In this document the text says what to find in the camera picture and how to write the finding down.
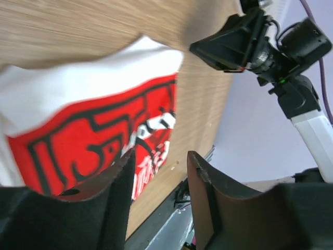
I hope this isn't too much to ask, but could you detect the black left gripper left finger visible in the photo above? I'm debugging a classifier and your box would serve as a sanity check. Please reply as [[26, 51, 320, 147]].
[[1, 150, 135, 249]]

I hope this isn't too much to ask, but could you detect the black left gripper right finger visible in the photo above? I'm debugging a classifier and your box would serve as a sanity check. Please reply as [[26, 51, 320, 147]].
[[187, 151, 332, 249]]

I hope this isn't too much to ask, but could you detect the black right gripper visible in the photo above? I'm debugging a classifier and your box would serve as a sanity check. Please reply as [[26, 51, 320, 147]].
[[189, 9, 332, 83]]

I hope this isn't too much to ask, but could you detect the white printed t-shirt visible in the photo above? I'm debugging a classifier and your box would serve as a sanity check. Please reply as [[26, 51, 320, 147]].
[[1, 36, 184, 200]]

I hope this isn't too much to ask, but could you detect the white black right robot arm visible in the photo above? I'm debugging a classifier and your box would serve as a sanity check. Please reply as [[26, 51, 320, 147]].
[[189, 7, 332, 183]]

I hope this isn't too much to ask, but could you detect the aluminium frame rail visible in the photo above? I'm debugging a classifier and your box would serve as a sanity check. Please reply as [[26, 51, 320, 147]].
[[124, 151, 200, 249]]

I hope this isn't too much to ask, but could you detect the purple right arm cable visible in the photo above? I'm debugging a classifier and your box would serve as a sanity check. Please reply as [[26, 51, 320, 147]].
[[299, 0, 333, 123]]

